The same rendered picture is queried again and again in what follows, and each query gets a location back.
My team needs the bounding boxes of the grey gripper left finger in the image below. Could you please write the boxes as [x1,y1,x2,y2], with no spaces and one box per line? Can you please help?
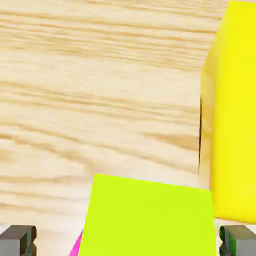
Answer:
[0,224,38,256]

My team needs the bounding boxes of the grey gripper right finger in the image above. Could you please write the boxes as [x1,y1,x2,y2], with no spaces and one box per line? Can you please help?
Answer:
[219,224,256,256]

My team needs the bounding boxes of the small pink cube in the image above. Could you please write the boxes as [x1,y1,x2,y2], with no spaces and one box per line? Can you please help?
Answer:
[69,229,84,256]

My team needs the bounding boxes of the large lime green box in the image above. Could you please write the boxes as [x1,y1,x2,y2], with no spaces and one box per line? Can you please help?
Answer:
[77,173,219,256]

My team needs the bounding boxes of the large yellow box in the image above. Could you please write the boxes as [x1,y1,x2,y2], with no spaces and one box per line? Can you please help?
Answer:
[197,0,256,225]

